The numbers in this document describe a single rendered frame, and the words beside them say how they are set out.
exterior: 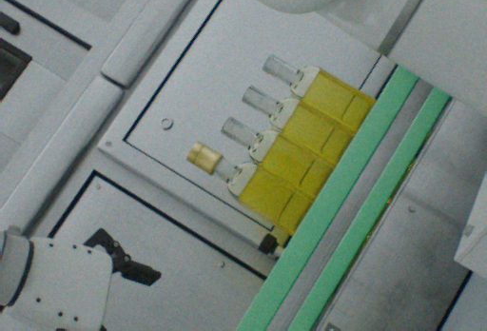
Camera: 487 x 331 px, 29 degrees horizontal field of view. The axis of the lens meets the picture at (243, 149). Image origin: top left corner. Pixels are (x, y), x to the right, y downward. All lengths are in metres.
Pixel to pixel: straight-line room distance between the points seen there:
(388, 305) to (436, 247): 0.10
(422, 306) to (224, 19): 0.63
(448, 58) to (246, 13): 0.75
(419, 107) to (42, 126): 0.63
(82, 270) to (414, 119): 0.48
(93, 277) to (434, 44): 0.46
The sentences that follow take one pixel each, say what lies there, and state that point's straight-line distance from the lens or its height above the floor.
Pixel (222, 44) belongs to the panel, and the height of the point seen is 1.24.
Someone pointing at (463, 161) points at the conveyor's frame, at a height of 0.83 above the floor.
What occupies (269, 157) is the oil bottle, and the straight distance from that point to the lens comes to 1.34.
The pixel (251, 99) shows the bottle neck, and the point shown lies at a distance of 1.39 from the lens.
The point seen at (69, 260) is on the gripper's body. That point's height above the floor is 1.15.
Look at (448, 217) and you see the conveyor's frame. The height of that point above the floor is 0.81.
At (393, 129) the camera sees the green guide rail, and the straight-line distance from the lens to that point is 1.26.
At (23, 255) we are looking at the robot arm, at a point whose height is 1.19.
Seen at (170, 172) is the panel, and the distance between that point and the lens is 1.49.
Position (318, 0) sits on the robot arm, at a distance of 0.82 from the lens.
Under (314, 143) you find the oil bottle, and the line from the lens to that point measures 1.35.
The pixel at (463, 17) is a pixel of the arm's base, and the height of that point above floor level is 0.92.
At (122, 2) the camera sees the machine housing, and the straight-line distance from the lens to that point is 1.65.
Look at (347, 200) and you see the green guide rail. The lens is 1.23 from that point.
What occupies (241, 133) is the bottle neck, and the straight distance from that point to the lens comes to 1.37.
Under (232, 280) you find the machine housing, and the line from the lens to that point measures 1.50.
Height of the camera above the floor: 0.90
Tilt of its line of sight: 8 degrees up
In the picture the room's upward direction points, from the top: 59 degrees counter-clockwise
